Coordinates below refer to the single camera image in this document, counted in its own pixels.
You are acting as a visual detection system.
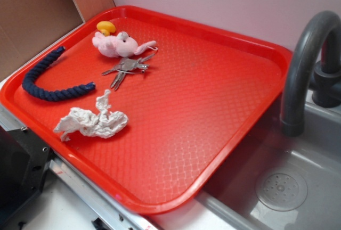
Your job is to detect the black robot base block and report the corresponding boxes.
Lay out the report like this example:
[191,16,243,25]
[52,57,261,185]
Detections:
[1,128,52,224]

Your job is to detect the yellow rubber duck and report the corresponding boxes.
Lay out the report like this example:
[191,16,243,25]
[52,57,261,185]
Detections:
[96,21,116,36]

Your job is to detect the red plastic tray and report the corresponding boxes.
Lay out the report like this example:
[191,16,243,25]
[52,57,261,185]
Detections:
[1,6,292,215]

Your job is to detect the silver key bunch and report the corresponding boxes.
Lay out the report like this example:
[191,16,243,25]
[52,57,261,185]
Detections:
[102,53,155,91]

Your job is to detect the crumpled white paper towel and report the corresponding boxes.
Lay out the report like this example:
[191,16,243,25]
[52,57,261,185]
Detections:
[53,89,128,142]

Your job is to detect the pink plush toy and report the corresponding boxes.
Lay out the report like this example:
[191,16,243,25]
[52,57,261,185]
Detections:
[92,31,158,58]

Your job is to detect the grey sink basin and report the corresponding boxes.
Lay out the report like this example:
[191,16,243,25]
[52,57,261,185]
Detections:
[197,100,340,229]

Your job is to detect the sink drain cover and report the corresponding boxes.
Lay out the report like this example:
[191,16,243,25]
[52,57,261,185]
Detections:
[255,168,308,211]

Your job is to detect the grey curved faucet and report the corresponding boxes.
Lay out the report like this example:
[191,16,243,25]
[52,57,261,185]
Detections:
[280,11,340,137]

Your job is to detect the brown cardboard panel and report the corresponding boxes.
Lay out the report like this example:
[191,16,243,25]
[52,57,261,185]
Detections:
[1,0,83,80]

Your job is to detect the dark blue rope piece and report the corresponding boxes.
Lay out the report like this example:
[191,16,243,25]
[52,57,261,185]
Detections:
[21,46,96,102]

